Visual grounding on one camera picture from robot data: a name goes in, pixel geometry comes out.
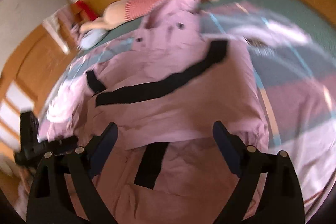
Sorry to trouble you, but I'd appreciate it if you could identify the pink coat with black stripes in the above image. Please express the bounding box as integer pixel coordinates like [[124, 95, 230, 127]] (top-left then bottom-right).
[[39, 0, 268, 223]]

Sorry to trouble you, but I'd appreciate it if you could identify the light blue round pillow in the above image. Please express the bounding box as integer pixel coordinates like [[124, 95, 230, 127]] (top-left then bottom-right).
[[79, 29, 108, 50]]

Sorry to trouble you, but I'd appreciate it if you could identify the red hanging cloth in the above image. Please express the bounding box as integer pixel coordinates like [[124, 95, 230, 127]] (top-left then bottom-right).
[[71, 0, 100, 21]]

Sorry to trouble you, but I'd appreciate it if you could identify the plaid bed sheet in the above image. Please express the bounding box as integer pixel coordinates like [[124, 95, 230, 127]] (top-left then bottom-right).
[[45, 0, 335, 221]]

